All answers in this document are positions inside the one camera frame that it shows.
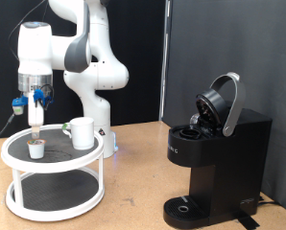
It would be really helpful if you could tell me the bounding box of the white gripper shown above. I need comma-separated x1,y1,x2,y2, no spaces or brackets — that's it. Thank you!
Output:
27,91,45,140

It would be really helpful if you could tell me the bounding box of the white coffee pod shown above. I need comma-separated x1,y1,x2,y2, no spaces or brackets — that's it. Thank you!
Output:
27,138,48,160

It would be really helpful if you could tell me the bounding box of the white ceramic mug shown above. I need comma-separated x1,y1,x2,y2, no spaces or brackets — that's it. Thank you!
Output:
61,116,96,151

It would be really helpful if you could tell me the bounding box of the silver Keurig lid handle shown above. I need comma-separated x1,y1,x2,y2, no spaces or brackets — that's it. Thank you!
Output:
209,72,247,138

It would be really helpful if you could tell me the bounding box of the black Keurig coffee machine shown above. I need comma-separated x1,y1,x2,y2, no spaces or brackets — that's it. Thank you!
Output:
162,88,274,230

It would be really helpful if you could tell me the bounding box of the white two-tier turntable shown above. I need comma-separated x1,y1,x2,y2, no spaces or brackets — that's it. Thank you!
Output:
0,124,106,222

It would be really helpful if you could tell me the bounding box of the black backdrop curtain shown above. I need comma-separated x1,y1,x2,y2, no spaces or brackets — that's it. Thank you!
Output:
0,0,167,139

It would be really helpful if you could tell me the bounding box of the silver vertical pole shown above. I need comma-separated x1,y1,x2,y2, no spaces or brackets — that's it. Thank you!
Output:
158,0,173,123

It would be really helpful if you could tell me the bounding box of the grey partition board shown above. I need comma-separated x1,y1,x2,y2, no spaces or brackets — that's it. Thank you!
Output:
161,0,286,217

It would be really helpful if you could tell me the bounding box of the black tape strip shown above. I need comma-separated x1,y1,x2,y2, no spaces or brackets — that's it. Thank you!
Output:
234,210,261,230

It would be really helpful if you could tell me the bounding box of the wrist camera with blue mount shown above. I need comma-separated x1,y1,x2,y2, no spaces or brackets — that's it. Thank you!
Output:
12,96,29,116

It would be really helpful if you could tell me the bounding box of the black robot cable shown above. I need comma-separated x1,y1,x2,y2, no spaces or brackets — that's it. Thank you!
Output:
0,0,50,150

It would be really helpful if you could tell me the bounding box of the blue cable clip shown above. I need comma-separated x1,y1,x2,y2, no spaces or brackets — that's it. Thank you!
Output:
33,84,55,111

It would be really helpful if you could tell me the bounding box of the black power cord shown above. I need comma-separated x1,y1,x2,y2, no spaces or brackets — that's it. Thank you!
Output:
257,195,281,207

